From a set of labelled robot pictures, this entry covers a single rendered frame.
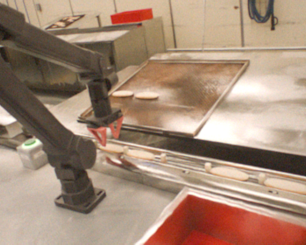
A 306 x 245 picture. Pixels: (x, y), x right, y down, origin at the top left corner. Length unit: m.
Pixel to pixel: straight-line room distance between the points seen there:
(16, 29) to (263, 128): 0.67
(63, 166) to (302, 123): 0.65
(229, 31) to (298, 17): 0.91
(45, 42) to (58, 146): 0.24
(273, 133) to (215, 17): 3.97
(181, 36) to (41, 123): 4.51
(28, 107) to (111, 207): 0.33
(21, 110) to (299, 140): 0.67
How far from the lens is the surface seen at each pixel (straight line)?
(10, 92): 0.65
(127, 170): 0.89
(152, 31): 4.53
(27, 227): 0.88
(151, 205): 0.81
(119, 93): 1.31
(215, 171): 0.83
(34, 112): 0.69
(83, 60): 0.86
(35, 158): 1.11
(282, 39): 4.56
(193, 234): 0.72
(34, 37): 0.72
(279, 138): 0.90
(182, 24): 5.07
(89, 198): 0.86
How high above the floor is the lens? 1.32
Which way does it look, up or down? 23 degrees down
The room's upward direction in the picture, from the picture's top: 10 degrees counter-clockwise
